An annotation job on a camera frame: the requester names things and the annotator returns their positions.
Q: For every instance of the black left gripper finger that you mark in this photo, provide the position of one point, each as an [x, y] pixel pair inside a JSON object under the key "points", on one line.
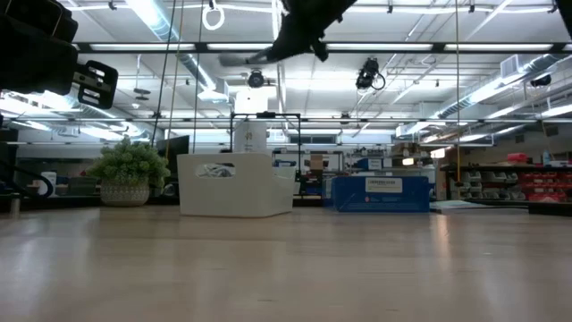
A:
{"points": [[107, 86]]}

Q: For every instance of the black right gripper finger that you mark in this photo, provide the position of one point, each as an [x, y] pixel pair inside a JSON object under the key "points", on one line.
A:
{"points": [[250, 59]]}

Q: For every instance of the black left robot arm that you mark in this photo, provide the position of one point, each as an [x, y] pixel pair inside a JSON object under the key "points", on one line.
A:
{"points": [[27, 11]]}

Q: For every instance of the white cylinder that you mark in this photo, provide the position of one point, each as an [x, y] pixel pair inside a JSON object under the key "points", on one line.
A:
{"points": [[250, 136]]}

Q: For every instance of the green potted plant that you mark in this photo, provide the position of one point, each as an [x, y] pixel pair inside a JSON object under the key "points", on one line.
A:
{"points": [[129, 165]]}

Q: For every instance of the black monitor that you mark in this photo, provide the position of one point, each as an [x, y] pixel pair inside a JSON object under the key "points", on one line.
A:
{"points": [[172, 145]]}

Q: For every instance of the white container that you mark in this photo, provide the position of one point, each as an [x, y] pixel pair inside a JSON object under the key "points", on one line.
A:
{"points": [[47, 183]]}

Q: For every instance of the small cardboard box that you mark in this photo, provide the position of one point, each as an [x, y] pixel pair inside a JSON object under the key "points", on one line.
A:
{"points": [[316, 162]]}

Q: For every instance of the white plastic bin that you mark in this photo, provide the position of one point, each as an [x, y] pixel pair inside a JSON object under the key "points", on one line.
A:
{"points": [[237, 197]]}

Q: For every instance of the yellow vertical pole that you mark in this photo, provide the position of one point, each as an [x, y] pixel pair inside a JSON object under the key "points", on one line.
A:
{"points": [[457, 89]]}

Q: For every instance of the blue box with white label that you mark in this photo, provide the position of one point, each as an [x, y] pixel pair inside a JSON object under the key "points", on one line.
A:
{"points": [[380, 199]]}

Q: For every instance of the shelf with storage bins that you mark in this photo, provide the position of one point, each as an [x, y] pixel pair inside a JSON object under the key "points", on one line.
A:
{"points": [[500, 168]]}

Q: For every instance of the red object on shelf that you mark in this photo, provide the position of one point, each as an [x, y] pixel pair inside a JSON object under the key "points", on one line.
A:
{"points": [[517, 157]]}

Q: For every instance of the black flat bar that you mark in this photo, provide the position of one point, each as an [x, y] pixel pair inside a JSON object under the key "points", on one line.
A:
{"points": [[549, 209]]}

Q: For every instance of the round black ceiling camera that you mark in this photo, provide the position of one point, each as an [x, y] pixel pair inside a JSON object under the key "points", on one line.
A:
{"points": [[256, 79]]}

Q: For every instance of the black metal frame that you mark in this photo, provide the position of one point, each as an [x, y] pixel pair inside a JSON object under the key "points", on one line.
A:
{"points": [[266, 115]]}

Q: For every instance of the grey metal post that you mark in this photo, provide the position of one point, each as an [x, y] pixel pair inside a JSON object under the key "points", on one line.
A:
{"points": [[15, 205]]}

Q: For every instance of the black object on duct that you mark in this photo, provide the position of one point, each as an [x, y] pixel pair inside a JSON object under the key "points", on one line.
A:
{"points": [[540, 80]]}

